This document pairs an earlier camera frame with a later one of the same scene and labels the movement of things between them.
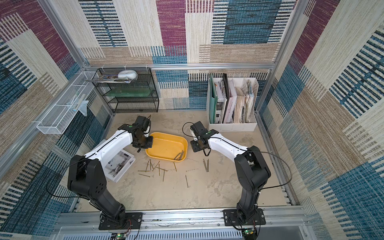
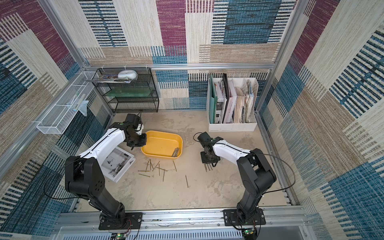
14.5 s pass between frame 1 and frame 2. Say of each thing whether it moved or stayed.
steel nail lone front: stayed
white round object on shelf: stayed
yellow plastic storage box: moved
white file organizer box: stayed
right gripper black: moved
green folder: stayed
